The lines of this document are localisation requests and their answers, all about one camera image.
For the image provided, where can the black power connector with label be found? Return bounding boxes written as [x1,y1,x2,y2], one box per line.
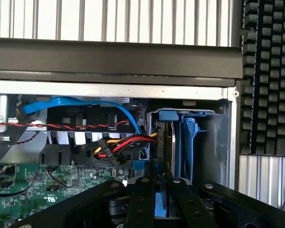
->
[98,139,128,168]

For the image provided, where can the thin black wire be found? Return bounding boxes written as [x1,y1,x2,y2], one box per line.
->
[0,156,41,198]

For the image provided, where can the short red-black twisted wire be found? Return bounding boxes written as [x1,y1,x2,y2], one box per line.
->
[0,132,39,146]

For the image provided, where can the silver metal bracket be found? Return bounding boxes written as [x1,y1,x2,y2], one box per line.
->
[0,94,22,148]

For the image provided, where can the yellow red black power wires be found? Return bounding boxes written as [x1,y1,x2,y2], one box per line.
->
[71,132,158,167]

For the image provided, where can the silver metal disk bay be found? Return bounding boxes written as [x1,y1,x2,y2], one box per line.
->
[146,104,231,188]

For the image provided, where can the black keyboard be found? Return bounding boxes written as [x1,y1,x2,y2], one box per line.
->
[239,0,285,155]

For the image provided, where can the green motherboard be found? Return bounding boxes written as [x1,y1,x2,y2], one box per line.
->
[0,162,133,228]

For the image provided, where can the black plastic fan shroud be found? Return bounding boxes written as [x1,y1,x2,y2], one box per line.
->
[39,104,144,167]

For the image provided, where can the black and silver PC case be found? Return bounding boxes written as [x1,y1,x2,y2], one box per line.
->
[0,37,243,228]

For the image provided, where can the long red-black twisted wire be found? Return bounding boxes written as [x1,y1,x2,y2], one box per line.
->
[0,108,143,131]

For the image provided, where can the blue flat data wire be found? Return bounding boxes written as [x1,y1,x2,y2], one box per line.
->
[22,95,143,136]

